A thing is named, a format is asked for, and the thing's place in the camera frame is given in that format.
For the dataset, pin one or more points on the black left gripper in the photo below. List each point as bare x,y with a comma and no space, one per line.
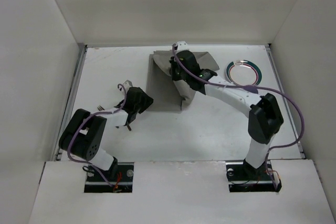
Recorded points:
142,100

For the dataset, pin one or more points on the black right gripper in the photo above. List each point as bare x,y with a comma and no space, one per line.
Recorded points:
175,67

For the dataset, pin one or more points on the grey cloth placemat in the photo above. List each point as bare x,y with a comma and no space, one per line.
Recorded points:
170,95

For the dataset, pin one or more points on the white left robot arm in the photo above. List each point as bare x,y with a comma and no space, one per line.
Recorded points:
83,135

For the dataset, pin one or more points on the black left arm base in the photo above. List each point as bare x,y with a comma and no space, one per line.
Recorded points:
120,179

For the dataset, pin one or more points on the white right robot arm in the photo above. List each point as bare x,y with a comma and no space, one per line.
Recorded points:
262,111

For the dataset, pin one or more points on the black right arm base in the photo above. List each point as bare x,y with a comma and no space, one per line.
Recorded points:
242,178

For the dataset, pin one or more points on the brown wooden fork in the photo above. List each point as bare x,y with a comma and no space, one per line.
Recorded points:
100,108

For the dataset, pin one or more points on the white plate green rim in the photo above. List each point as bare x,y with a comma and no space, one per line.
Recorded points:
243,72

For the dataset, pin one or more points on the lilac plastic cup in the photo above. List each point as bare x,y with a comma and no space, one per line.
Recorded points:
251,89

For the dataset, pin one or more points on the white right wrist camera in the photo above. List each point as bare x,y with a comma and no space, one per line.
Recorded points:
181,46

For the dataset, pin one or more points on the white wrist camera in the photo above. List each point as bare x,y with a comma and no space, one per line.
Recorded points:
126,86
181,46

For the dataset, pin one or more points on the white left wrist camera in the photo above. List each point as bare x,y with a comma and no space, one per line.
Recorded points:
126,86

